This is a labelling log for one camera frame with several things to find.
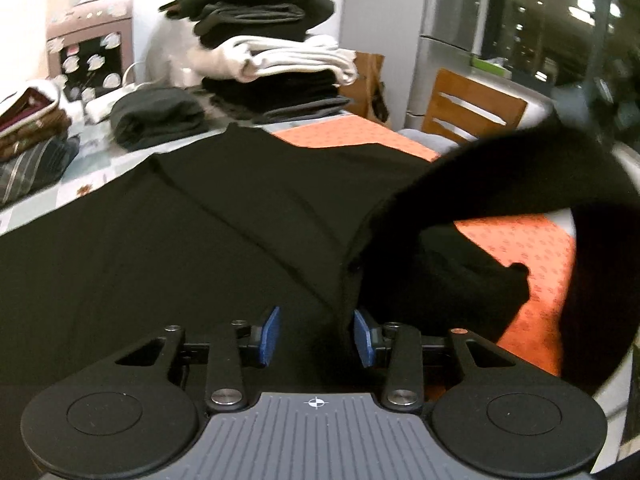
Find black garment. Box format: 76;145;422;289
0;122;638;461
200;70;352;123

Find white power strip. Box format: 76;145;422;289
84;91;127;124

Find wooden chair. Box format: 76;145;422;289
421;67;528;148

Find black folded garment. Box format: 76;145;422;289
200;70;352;123

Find grey plaid folded cloth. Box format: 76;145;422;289
0;137;81;206

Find pink floral covered appliance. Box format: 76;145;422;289
46;0;135;102

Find checkered floral tablecloth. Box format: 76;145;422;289
0;125;226;236

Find brown paper bag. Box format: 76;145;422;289
340;51;391;126

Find dark grey folded trousers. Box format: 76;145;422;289
192;4;307;37

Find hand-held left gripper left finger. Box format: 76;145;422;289
107;306;282;413

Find grey cushion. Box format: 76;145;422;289
397;128;461;155

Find dark green folded garment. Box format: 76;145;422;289
109;87;207;151

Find white plastic bag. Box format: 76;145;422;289
149;10;213;92

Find orange patterned mat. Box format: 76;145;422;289
272;114;577;377

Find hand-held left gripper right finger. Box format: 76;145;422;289
352;308;526;413

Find brown patterned folded blanket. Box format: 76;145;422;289
0;109;73;162

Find green box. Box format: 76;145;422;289
472;56;513;79

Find silver refrigerator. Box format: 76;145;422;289
405;0;493;131

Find maroon and white folded cloth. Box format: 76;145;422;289
0;80;62;133

